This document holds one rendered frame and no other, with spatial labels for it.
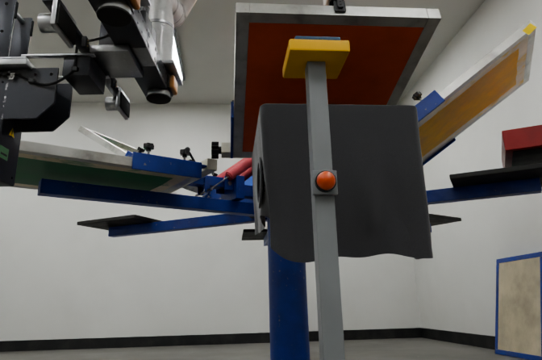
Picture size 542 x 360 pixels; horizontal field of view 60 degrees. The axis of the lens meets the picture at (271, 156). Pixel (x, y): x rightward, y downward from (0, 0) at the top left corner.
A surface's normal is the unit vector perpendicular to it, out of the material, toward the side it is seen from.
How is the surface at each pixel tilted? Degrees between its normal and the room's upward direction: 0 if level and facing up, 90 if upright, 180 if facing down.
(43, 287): 90
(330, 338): 90
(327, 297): 90
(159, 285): 90
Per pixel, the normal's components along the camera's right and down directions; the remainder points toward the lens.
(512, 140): -0.42, -0.26
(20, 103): 0.00, -0.30
